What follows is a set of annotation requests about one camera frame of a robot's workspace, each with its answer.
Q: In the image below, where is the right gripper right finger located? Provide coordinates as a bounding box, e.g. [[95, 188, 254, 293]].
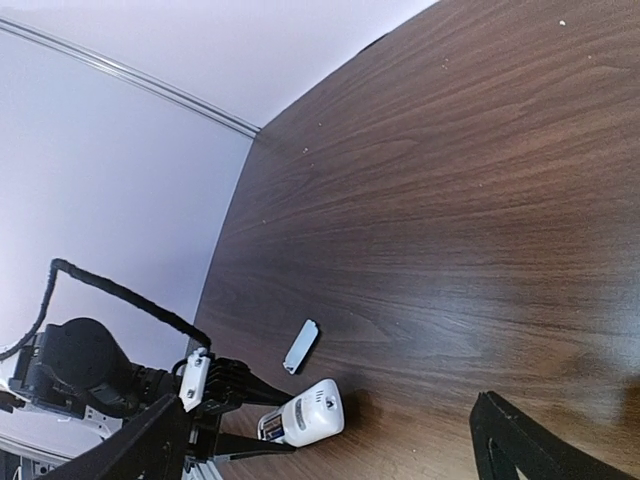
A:
[[469, 391, 631, 480]]

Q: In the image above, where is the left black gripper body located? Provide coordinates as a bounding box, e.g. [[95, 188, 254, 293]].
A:
[[186, 399, 225, 463]]

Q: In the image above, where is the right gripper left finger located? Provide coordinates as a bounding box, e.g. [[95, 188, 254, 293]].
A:
[[47, 394, 191, 480]]

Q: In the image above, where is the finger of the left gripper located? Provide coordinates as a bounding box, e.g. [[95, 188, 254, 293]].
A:
[[214, 433, 295, 462], [219, 364, 294, 407]]

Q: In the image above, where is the white battery cover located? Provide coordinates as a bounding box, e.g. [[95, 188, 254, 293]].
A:
[[283, 319, 320, 375]]

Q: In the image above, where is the white remote control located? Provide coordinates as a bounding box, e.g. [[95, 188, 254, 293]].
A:
[[257, 378, 345, 448]]

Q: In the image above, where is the blue purple battery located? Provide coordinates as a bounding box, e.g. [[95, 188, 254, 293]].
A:
[[260, 414, 285, 442]]

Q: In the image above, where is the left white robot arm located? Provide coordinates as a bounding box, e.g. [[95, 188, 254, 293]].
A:
[[1, 318, 294, 479]]

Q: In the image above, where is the left black cable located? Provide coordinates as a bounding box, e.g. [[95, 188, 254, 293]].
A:
[[0, 257, 212, 361]]

